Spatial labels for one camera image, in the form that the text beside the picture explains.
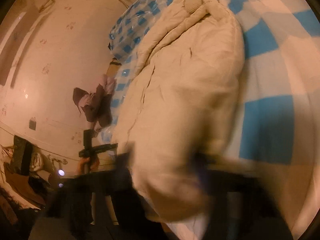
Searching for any cream quilted down jacket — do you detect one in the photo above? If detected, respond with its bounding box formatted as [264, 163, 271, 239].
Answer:
[112, 0, 245, 222]

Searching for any person's left hand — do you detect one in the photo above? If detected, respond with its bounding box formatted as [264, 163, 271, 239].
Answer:
[76, 155, 100, 176]

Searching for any pink brown garment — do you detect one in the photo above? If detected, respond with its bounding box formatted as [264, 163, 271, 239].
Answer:
[73, 74, 117, 133]

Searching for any blue white checkered bed sheet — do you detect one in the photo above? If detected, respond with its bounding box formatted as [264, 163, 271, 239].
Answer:
[100, 0, 320, 240]

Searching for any clear checkered storage bag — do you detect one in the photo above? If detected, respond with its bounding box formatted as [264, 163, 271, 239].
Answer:
[107, 0, 176, 63]

